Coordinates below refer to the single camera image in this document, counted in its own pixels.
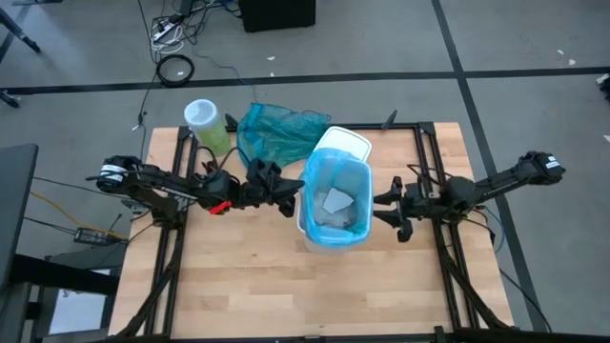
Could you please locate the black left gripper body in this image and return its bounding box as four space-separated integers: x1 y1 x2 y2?
237 158 283 211

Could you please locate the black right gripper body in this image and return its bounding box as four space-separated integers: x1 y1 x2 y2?
400 178 448 221

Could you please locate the large white paper sheet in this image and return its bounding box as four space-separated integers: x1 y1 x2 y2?
314 209 357 229

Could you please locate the teal trash bag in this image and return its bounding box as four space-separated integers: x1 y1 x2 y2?
235 102 331 169

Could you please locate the small white printed paper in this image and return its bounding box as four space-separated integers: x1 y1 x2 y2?
321 187 356 215

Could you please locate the light blue bin liner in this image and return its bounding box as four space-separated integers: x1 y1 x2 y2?
302 147 375 249

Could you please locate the white plastic trash bin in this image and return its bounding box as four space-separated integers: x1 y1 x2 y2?
295 169 374 254

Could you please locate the white bin lid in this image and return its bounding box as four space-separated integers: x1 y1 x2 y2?
313 125 374 163

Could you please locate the green wipes canister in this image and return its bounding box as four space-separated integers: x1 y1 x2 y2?
183 98 233 157

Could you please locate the black floor box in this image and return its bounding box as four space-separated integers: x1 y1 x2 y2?
237 0 317 33

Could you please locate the black power adapter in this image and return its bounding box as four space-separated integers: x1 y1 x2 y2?
73 227 120 247

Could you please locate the white power strip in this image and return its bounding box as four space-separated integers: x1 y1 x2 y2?
152 21 180 43

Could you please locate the white board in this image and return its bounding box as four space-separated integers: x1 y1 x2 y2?
49 269 114 336

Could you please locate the black side desk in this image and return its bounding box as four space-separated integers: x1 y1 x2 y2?
0 142 120 343

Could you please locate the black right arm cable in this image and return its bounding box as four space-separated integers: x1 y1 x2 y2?
407 163 445 186

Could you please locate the black floor cable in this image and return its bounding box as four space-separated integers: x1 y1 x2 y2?
135 0 161 132

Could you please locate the coiled black cable ring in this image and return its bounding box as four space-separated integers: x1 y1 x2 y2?
155 53 195 89

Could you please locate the white floor cable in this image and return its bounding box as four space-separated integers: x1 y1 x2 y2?
151 36 186 54

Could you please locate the black aluminium table frame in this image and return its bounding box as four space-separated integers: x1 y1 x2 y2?
110 110 610 343

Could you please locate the yellow cable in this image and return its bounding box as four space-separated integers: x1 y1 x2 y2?
30 190 130 241

